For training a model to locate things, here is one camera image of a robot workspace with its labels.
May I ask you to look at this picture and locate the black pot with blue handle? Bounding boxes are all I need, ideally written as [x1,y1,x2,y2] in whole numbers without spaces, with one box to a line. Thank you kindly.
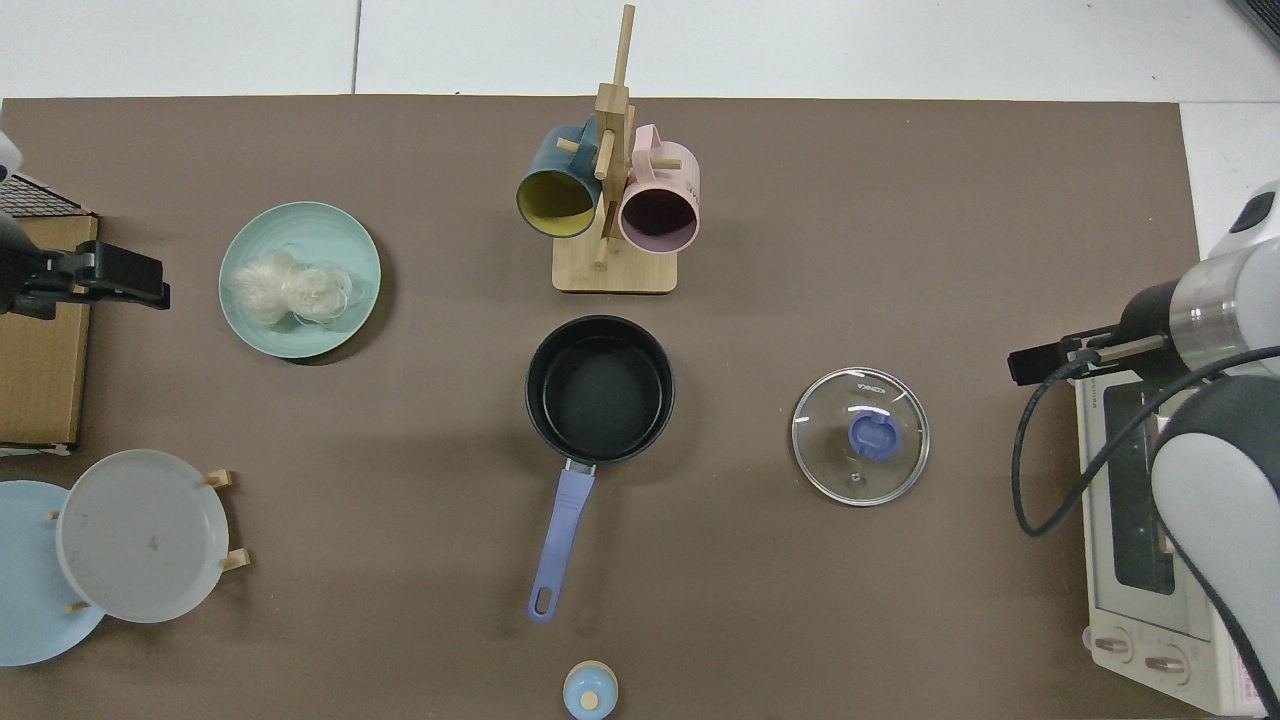
[525,315,676,626]

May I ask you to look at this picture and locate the wire basket with wooden floor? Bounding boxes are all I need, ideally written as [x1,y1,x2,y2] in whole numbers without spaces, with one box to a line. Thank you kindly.
[0,170,101,456]

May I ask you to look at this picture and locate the dark teal cup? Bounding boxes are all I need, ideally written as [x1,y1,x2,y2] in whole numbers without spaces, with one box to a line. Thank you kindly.
[516,115,606,239]

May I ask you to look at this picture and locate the pink cup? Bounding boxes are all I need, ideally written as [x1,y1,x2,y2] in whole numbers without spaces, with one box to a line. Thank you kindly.
[617,124,701,255]

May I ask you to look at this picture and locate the light blue plate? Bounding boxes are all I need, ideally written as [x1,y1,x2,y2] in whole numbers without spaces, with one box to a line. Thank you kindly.
[0,480,106,667]

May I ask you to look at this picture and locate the pale toaster oven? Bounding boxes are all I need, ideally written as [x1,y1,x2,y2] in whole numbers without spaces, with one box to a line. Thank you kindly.
[1075,350,1271,717]

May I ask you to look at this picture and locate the small blue round thing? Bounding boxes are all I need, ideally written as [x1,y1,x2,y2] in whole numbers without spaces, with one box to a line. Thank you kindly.
[563,660,619,720]

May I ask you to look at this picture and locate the brown table cloth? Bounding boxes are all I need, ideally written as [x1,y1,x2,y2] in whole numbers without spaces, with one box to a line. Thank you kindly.
[0,95,1201,720]

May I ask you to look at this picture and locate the wooden cup stand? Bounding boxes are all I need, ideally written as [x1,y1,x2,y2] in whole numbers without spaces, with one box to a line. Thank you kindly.
[552,3,681,295]

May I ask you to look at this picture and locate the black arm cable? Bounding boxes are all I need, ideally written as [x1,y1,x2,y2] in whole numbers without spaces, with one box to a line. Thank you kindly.
[1010,345,1280,541]

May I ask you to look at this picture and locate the pale green plate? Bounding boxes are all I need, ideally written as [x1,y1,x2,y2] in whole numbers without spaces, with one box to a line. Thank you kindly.
[218,201,383,359]

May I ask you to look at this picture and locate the dark grey slanted panel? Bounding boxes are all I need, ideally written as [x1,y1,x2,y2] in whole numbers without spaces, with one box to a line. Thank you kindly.
[1228,0,1280,53]

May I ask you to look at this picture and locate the white vermicelli bundle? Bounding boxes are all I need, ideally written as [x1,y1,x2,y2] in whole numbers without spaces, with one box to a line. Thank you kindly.
[225,248,356,329]

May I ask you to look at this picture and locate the grey plate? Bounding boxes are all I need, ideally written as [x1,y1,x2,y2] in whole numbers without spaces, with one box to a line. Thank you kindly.
[55,449,230,624]

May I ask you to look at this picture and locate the wooden plate rack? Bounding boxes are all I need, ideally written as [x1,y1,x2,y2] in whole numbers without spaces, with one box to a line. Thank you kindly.
[45,468,251,614]

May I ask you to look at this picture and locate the glass lid with blue knob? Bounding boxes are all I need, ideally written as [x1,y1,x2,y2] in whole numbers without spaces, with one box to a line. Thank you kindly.
[792,367,931,507]

